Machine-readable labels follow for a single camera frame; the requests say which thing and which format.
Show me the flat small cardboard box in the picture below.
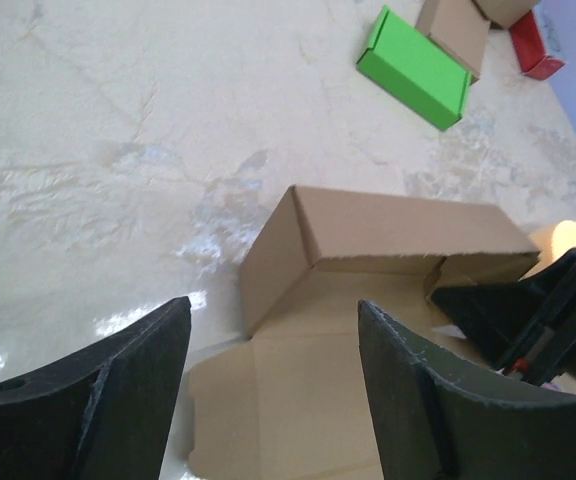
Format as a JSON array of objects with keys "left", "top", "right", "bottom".
[{"left": 415, "top": 0, "right": 491, "bottom": 84}]

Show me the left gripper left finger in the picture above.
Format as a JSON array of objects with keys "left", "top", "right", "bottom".
[{"left": 0, "top": 297, "right": 191, "bottom": 479}]

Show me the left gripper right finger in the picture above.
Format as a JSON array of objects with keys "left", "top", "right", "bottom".
[{"left": 358, "top": 300, "right": 576, "bottom": 479}]

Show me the small cardboard cube box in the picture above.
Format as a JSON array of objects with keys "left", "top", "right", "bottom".
[{"left": 474, "top": 0, "right": 539, "bottom": 29}]

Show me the red white box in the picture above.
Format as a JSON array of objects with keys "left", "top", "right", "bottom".
[{"left": 509, "top": 6, "right": 567, "bottom": 81}]

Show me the green flat box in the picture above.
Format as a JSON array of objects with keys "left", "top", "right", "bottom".
[{"left": 356, "top": 6, "right": 472, "bottom": 131}]

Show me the brown cardboard box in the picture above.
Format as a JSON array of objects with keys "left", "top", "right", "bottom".
[{"left": 189, "top": 185, "right": 538, "bottom": 479}]

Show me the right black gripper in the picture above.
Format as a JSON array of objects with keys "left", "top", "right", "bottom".
[{"left": 431, "top": 247, "right": 576, "bottom": 385}]

